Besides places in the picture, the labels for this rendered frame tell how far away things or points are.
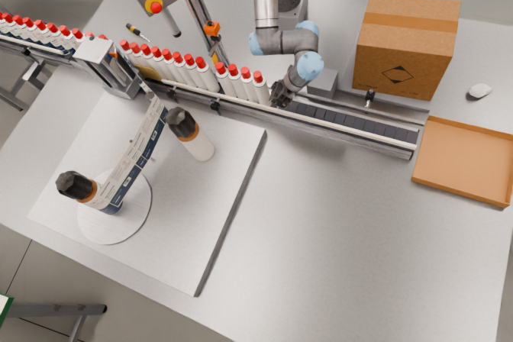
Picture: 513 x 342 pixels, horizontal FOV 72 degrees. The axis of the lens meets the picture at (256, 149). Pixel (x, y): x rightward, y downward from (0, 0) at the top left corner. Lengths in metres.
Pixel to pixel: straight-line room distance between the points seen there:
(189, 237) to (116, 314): 1.19
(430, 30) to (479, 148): 0.46
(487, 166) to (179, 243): 1.12
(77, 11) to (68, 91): 1.95
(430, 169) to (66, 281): 2.20
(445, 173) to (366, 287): 0.49
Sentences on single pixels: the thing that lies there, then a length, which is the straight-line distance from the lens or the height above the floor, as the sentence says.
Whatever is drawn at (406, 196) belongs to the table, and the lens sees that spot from 1.36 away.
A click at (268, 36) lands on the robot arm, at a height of 1.25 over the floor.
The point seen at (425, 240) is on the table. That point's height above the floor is 0.83.
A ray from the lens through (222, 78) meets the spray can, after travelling 1.37.
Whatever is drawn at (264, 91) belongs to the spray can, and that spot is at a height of 1.00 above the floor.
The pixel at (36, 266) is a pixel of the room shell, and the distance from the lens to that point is 2.82.
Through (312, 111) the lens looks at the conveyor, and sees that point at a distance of 1.42.
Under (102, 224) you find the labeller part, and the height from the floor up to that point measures 0.89.
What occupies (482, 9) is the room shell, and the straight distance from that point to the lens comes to 3.10.
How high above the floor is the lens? 2.11
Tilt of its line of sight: 64 degrees down
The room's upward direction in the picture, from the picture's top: 24 degrees counter-clockwise
